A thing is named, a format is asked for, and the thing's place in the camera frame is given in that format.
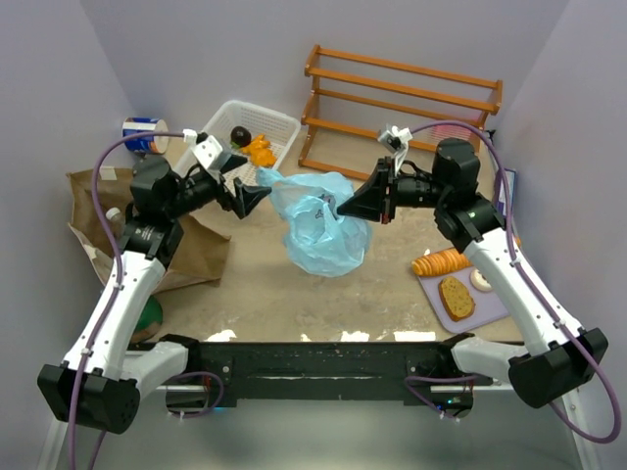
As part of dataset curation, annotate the lavender plastic tray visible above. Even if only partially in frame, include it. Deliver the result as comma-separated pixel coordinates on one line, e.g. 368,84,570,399
418,266,508,333

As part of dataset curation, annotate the white plastic basket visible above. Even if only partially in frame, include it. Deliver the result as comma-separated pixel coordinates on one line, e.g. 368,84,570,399
173,100,301,192

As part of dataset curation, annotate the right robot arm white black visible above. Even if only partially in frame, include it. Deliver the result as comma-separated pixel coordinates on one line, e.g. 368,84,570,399
337,138,608,408

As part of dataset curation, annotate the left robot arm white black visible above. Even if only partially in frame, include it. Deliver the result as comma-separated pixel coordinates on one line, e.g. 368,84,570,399
37,152,271,434

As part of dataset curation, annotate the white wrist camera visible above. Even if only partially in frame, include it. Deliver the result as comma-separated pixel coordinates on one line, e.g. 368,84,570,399
183,129,230,170
377,125,412,173

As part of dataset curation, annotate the dark round fruit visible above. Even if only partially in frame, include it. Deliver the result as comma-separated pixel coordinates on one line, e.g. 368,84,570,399
230,125,252,148

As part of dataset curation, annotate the wooden orange shelf rack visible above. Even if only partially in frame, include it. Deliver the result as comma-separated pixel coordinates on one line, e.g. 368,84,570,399
298,44,504,180

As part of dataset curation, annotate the green plastic bag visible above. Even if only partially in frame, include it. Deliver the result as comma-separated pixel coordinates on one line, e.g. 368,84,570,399
130,296,164,344

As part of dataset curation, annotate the brown paper grocery bag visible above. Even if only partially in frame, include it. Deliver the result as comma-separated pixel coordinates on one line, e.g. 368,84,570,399
68,166,230,293

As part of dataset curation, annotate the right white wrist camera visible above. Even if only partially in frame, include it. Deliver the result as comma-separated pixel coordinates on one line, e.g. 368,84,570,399
377,125,412,173

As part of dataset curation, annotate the clear water bottle green label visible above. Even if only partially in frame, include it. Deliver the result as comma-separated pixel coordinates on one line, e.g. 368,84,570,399
105,207,125,241

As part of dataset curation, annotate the purple box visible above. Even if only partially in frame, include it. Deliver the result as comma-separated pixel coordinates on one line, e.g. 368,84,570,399
494,168,516,217

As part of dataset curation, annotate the white chocolate pastry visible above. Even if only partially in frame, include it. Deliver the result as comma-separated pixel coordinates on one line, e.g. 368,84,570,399
469,268,493,293

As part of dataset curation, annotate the orange food piece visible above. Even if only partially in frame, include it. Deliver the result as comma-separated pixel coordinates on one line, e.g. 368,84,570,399
240,134,277,167

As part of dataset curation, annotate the black base frame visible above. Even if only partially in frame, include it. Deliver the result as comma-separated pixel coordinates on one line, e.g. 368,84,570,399
162,342,492,418

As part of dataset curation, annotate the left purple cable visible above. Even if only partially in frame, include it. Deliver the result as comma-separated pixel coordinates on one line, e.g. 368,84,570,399
66,130,197,470

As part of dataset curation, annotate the blue white paper roll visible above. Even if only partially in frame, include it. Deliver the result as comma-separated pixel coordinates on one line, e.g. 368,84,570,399
121,117,169,155

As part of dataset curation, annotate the bread slice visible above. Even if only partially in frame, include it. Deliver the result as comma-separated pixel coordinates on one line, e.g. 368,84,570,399
438,276,475,322

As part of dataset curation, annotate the light blue plastic bag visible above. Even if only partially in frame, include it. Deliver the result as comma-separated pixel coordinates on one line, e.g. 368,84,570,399
256,168,372,278

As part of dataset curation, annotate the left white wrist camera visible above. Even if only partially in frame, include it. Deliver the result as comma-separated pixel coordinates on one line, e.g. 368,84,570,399
183,129,230,170

